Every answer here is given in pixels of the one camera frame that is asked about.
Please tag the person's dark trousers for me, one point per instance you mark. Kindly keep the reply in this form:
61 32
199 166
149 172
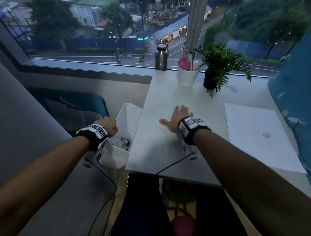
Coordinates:
138 211

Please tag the black wrist camera band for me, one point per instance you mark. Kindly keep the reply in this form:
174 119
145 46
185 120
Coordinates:
93 136
192 128

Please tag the teal chair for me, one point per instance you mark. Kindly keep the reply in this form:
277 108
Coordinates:
94 102

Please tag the person's right hand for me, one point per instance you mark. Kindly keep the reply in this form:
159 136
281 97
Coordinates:
176 119

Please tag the green potted fern black pot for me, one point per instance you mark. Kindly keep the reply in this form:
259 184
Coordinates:
209 81

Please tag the grey pen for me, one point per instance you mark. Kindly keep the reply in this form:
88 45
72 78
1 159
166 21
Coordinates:
192 64

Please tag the person's left hand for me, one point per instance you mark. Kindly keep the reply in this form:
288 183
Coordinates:
108 126

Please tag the steel water bottle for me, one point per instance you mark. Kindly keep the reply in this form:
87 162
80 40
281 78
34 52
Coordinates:
161 59

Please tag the pink slipper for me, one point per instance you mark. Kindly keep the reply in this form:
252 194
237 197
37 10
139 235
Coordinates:
183 226

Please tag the pink scissors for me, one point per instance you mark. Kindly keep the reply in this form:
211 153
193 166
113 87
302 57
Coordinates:
184 63

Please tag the black left wrist camera band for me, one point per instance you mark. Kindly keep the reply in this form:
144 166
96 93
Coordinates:
93 136

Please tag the crumpled silver wrapper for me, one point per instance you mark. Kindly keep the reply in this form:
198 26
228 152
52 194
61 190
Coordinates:
125 143

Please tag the white paper sheet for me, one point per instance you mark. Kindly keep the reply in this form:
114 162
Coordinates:
255 150

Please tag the white cup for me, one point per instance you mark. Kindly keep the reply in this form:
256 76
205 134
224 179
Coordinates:
188 76

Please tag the white eraser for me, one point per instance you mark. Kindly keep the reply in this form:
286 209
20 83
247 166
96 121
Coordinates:
266 135

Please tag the person's right forearm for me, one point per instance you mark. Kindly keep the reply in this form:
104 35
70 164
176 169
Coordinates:
255 189

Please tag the black right wrist camera band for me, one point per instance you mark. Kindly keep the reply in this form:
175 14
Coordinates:
192 128

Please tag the white window frame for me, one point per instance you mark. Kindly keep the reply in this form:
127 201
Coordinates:
194 24

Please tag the blue patterned cushion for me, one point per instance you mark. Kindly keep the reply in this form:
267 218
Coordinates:
294 92

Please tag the white plastic bin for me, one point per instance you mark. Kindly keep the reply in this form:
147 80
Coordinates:
128 116

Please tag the grey printed paper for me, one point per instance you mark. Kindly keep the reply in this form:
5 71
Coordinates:
70 116

